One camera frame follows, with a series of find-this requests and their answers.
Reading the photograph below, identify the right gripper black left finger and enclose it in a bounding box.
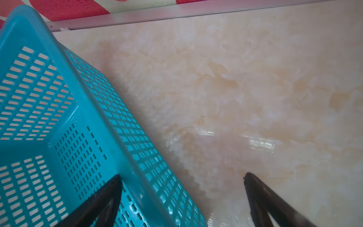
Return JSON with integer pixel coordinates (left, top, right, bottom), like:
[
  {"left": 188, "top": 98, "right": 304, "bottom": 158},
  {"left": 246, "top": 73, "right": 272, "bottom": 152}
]
[{"left": 56, "top": 175, "right": 123, "bottom": 227}]

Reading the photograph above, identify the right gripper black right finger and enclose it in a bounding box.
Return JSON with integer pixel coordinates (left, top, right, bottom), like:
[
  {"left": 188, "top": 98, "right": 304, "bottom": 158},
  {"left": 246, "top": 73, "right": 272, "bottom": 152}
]
[{"left": 244, "top": 172, "right": 316, "bottom": 227}]

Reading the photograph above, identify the turquoise plastic basket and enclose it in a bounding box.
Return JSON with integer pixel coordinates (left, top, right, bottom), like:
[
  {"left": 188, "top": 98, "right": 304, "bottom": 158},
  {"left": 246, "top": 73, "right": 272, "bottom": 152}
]
[{"left": 1, "top": 5, "right": 207, "bottom": 227}]

